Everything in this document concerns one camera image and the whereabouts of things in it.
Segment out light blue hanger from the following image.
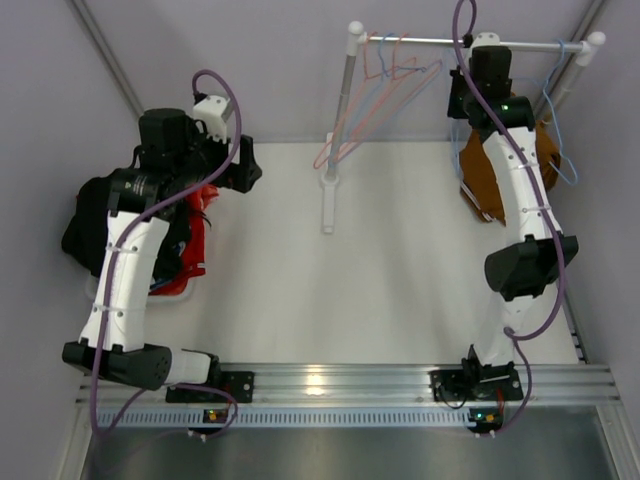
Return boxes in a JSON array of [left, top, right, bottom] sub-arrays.
[[327, 32, 446, 169], [515, 39, 579, 187], [449, 119, 465, 181]]

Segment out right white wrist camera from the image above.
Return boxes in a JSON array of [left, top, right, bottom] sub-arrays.
[[462, 32, 501, 52]]

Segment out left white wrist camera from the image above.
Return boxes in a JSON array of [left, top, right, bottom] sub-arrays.
[[193, 94, 234, 143]]

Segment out brown trousers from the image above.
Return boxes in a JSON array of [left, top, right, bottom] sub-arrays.
[[459, 121, 561, 226]]

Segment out grey slotted cable duct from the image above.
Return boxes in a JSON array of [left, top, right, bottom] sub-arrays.
[[117, 405, 475, 428]]

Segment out black trousers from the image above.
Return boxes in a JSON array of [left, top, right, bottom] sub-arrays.
[[60, 175, 194, 291]]

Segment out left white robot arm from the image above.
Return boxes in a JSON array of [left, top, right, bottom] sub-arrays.
[[62, 106, 262, 390]]

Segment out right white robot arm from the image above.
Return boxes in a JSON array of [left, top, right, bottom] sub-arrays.
[[448, 43, 579, 366]]

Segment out red trousers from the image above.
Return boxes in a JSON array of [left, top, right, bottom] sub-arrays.
[[174, 201, 211, 281]]

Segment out white plastic laundry basket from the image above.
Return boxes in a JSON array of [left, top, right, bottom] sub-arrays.
[[84, 275, 195, 304]]

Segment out white clothes rack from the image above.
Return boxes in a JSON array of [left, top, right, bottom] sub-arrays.
[[313, 21, 606, 234]]

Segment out aluminium mounting rail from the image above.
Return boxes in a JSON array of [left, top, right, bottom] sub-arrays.
[[74, 363, 621, 406]]

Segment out blue patterned trousers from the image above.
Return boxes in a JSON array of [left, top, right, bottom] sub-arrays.
[[170, 241, 188, 258]]

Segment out orange white patterned trousers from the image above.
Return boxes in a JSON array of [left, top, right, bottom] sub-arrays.
[[150, 185, 219, 295]]

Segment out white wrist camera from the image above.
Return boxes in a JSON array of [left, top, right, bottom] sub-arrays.
[[462, 32, 501, 52], [193, 94, 234, 143]]

